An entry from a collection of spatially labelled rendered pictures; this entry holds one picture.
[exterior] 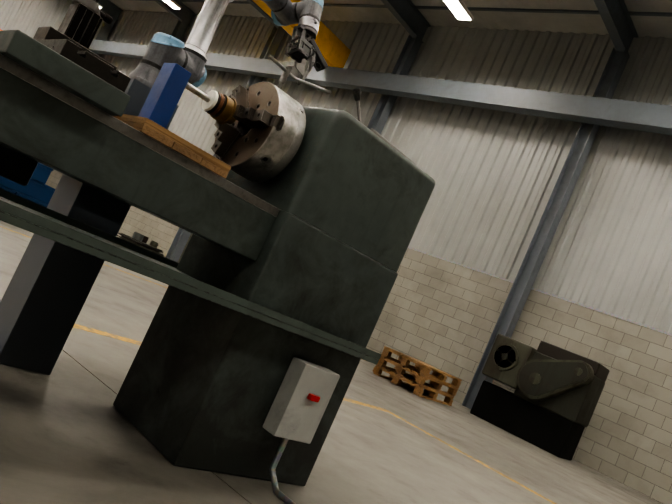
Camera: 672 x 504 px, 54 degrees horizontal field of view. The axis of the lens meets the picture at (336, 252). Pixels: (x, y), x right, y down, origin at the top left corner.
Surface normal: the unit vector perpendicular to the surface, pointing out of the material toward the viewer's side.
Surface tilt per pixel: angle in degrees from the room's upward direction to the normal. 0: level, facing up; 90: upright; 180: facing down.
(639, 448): 90
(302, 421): 90
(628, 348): 90
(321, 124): 90
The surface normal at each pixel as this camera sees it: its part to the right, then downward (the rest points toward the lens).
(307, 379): 0.64, 0.22
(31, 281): -0.62, -0.34
